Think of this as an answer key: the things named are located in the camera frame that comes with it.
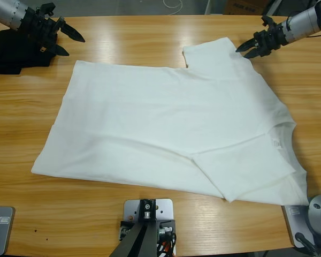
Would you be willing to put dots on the dark camera post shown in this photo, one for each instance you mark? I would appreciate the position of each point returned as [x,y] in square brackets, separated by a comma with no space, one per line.
[133,243]

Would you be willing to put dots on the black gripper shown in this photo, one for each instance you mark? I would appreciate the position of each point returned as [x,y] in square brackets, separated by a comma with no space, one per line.
[271,40]
[42,29]

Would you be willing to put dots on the cardboard box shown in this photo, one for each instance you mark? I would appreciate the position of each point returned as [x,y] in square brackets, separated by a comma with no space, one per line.
[243,6]

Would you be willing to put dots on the grey base plate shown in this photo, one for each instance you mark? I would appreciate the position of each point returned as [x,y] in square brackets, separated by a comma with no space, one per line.
[4,230]
[291,225]

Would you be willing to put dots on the white Unitree t-shirt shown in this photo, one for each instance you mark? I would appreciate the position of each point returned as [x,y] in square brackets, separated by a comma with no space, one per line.
[149,120]

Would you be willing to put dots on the folded black clothes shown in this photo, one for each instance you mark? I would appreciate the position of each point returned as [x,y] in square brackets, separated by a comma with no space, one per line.
[10,59]

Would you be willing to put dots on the black side bracket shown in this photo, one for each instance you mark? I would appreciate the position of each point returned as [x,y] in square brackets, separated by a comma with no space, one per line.
[167,227]
[127,227]

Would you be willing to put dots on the black clamp with pulley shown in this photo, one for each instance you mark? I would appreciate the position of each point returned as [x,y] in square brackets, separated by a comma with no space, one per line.
[147,207]

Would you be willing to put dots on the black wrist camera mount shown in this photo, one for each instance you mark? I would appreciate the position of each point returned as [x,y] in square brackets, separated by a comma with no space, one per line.
[267,22]
[46,9]

